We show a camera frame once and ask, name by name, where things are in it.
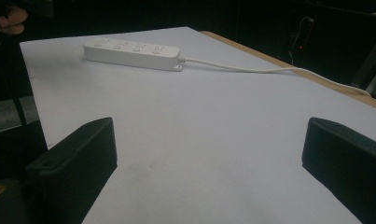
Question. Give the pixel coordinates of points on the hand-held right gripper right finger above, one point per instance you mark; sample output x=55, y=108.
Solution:
x=347, y=161

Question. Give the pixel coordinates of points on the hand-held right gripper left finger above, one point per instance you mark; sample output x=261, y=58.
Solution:
x=80, y=161

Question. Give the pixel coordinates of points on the white power strip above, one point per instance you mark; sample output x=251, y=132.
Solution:
x=136, y=56

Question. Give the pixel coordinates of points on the dark metal stand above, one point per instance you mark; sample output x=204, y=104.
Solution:
x=16, y=93

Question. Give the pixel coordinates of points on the dark slanted stand leg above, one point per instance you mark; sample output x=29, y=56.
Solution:
x=370, y=62

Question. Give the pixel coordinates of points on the white table cover sheet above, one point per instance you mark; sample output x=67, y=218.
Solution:
x=207, y=124

